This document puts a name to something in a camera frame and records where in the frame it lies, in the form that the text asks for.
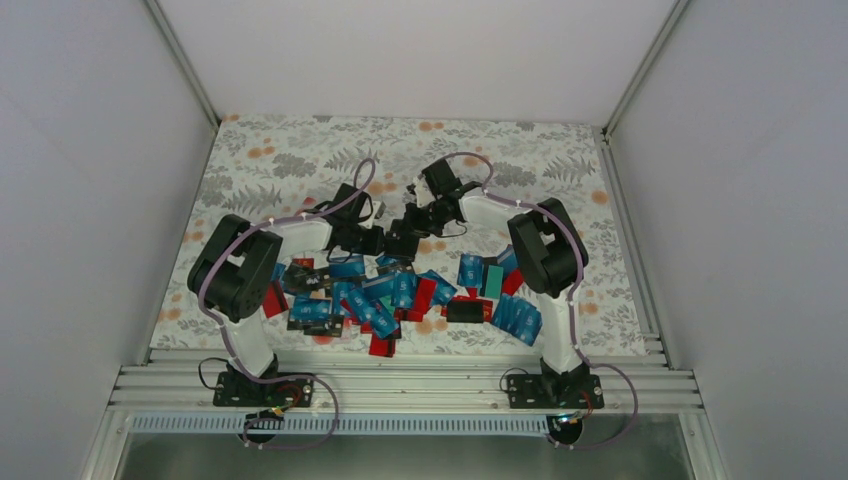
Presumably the black leather card holder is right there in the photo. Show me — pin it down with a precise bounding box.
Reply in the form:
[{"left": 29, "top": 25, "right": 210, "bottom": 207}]
[{"left": 383, "top": 220, "right": 421, "bottom": 262}]

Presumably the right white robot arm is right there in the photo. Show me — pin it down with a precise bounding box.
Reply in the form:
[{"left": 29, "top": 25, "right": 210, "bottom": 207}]
[{"left": 391, "top": 157, "right": 590, "bottom": 407}]

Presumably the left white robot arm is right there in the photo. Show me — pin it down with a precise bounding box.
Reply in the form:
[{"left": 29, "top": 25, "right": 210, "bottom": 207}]
[{"left": 187, "top": 184, "right": 385, "bottom": 405}]

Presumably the black VIP card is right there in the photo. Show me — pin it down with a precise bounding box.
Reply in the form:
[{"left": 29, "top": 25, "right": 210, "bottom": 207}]
[{"left": 282, "top": 263, "right": 334, "bottom": 295}]

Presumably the blue card beside teal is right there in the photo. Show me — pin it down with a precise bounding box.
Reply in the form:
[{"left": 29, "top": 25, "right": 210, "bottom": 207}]
[{"left": 457, "top": 253, "right": 484, "bottom": 289}]

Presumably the blue VIP card lower left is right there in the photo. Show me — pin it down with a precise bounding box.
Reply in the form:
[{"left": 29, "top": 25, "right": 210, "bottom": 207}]
[{"left": 290, "top": 297, "right": 332, "bottom": 323}]

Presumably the red card far left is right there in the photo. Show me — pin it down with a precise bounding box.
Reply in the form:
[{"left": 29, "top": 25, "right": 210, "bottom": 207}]
[{"left": 262, "top": 282, "right": 289, "bottom": 319}]

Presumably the black card on red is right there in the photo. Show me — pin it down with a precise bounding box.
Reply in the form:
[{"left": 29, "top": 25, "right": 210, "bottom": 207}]
[{"left": 445, "top": 301, "right": 485, "bottom": 323}]

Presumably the red card bottom centre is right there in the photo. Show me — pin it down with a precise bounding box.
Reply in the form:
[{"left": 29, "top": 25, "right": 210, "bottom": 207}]
[{"left": 368, "top": 335, "right": 397, "bottom": 358}]

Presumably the blue VIP card stack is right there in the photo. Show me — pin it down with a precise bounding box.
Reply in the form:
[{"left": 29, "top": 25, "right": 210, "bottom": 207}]
[{"left": 491, "top": 294, "right": 542, "bottom": 346}]

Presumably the floral table mat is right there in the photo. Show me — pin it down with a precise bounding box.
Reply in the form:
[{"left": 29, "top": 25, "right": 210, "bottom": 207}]
[{"left": 150, "top": 113, "right": 647, "bottom": 359}]

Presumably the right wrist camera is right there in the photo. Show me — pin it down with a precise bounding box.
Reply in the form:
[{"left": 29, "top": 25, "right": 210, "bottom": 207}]
[{"left": 407, "top": 176, "right": 434, "bottom": 209}]

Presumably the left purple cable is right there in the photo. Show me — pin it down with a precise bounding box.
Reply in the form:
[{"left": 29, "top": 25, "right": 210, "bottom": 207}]
[{"left": 197, "top": 157, "right": 378, "bottom": 392}]

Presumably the purple cable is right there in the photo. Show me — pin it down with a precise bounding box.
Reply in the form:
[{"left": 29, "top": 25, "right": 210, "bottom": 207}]
[
  {"left": 197, "top": 157, "right": 378, "bottom": 392},
  {"left": 423, "top": 152, "right": 639, "bottom": 399}
]

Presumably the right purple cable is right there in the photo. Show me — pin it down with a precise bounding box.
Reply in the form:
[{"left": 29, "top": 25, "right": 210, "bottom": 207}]
[{"left": 423, "top": 152, "right": 639, "bottom": 399}]

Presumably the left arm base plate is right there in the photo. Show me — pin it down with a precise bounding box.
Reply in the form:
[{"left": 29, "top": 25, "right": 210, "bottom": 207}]
[{"left": 212, "top": 372, "right": 314, "bottom": 408}]

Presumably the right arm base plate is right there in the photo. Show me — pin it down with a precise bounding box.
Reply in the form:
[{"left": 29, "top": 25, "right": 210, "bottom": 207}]
[{"left": 502, "top": 373, "right": 605, "bottom": 410}]

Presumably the grey perforated cable duct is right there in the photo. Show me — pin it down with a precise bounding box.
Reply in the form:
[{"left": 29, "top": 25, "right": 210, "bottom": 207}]
[{"left": 128, "top": 412, "right": 548, "bottom": 437}]

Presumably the aluminium rail frame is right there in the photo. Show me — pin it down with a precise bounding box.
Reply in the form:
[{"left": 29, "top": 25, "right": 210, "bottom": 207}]
[{"left": 108, "top": 340, "right": 704, "bottom": 414}]

